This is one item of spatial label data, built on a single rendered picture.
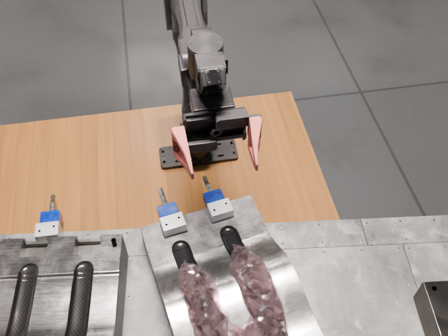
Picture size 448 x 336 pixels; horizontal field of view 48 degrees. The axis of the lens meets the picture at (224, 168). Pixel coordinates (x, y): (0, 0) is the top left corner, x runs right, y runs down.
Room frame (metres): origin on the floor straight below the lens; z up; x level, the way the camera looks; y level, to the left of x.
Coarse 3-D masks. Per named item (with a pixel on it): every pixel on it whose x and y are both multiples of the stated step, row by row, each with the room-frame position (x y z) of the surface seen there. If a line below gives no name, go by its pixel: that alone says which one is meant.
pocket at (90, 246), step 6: (78, 240) 0.55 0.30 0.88; (84, 240) 0.55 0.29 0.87; (90, 240) 0.55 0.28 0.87; (96, 240) 0.55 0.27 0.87; (78, 246) 0.55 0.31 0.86; (84, 246) 0.55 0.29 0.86; (90, 246) 0.55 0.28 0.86; (96, 246) 0.55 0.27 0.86; (78, 252) 0.53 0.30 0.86; (84, 252) 0.53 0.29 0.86; (90, 252) 0.53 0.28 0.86; (96, 252) 0.53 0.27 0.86
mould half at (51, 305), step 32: (0, 256) 0.51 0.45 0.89; (64, 256) 0.51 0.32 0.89; (96, 256) 0.51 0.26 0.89; (128, 256) 0.56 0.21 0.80; (0, 288) 0.44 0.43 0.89; (64, 288) 0.44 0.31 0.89; (96, 288) 0.44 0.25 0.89; (0, 320) 0.38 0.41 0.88; (32, 320) 0.38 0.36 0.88; (64, 320) 0.38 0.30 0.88; (96, 320) 0.38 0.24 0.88
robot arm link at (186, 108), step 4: (172, 16) 0.94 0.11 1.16; (172, 20) 0.93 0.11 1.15; (176, 20) 0.93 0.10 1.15; (172, 24) 0.93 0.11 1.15; (176, 24) 0.93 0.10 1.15; (172, 28) 0.94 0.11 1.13; (176, 28) 0.92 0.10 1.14; (172, 32) 0.94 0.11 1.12; (176, 32) 0.92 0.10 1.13; (176, 36) 0.92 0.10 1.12; (176, 40) 0.92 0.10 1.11; (176, 44) 0.91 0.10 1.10; (184, 88) 0.87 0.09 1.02; (188, 88) 0.86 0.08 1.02; (184, 92) 0.86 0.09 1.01; (188, 92) 0.86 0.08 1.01; (184, 96) 0.86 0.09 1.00; (188, 96) 0.86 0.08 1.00; (184, 100) 0.85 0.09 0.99; (188, 100) 0.85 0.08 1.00; (184, 104) 0.85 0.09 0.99; (188, 104) 0.85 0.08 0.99; (184, 108) 0.84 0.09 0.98; (188, 108) 0.84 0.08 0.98; (184, 112) 0.84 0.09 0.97; (188, 112) 0.84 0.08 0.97
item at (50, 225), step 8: (40, 216) 0.64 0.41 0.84; (48, 216) 0.64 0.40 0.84; (56, 216) 0.64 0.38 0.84; (40, 224) 0.61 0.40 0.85; (48, 224) 0.61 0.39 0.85; (56, 224) 0.61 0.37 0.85; (40, 232) 0.59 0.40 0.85; (48, 232) 0.59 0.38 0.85; (56, 232) 0.59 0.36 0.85; (40, 240) 0.58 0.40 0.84
